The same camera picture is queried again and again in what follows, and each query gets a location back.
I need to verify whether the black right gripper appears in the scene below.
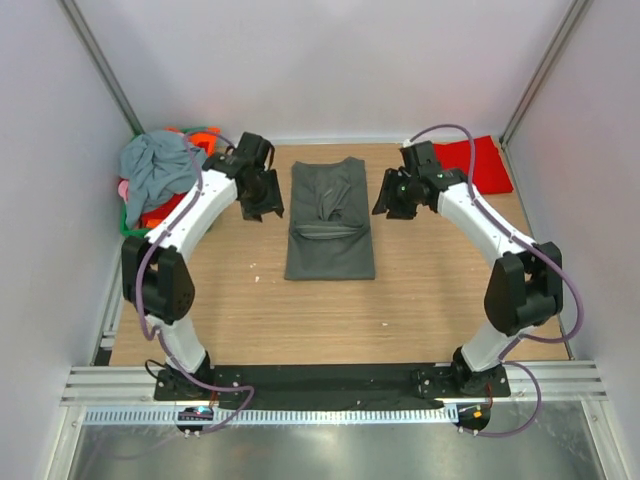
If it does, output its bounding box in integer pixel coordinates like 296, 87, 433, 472
371, 169, 417, 222

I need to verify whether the dark grey t shirt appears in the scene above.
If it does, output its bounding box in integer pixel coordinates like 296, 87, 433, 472
284, 157, 376, 281

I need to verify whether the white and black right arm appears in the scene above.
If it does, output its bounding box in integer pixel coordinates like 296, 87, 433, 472
284, 140, 563, 396

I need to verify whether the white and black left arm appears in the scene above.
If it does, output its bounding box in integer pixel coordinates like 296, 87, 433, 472
121, 132, 284, 400

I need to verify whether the orange t shirt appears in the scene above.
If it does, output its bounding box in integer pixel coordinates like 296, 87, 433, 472
165, 126, 220, 156

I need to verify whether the folded red t shirt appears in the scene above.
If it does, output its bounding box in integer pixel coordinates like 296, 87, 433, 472
434, 136, 513, 195

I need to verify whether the red t shirt in basket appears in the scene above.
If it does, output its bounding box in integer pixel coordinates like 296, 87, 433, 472
140, 193, 185, 229

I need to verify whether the green plastic basket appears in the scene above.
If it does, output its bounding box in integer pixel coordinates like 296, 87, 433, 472
117, 126, 220, 237

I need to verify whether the light blue t shirt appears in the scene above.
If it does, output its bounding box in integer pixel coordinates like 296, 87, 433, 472
119, 130, 207, 229

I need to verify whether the pink garment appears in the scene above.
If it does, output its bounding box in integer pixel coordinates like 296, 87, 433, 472
117, 179, 129, 203

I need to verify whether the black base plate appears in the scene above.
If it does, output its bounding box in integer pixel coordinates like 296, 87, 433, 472
153, 362, 511, 412

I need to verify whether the slotted white cable duct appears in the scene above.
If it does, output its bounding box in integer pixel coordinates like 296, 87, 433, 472
83, 404, 458, 427

